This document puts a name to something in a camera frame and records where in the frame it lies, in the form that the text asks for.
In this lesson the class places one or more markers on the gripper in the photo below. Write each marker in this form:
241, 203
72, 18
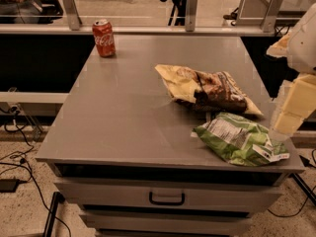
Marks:
303, 46

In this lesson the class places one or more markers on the green jalapeno chip bag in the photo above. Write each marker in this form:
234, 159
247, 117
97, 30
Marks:
240, 141

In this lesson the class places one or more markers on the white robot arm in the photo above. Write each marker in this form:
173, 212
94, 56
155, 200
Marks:
299, 49

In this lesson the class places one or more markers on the yellow brown chip bag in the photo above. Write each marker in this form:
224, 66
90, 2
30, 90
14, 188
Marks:
206, 92

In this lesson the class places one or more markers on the red coke can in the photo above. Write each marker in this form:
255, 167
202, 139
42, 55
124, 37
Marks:
104, 38

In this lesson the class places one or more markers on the black tripod stand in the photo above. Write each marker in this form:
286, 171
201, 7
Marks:
174, 0

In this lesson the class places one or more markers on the grey drawer cabinet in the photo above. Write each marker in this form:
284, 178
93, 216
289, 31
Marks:
118, 137

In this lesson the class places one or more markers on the black power adapter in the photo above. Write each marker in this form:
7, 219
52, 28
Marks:
8, 185

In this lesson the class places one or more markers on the seated person in background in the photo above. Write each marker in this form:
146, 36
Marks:
29, 11

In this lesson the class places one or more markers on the right metal rail bracket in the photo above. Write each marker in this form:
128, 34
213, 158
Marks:
269, 21

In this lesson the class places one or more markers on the metal rail bracket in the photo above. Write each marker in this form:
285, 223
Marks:
73, 19
269, 21
191, 13

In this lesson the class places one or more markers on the black drawer handle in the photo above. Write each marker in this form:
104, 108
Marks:
166, 201

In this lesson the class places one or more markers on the middle metal rail bracket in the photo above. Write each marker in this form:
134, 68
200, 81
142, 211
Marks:
191, 13

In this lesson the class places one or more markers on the left metal rail bracket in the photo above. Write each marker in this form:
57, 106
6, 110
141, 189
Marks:
73, 19

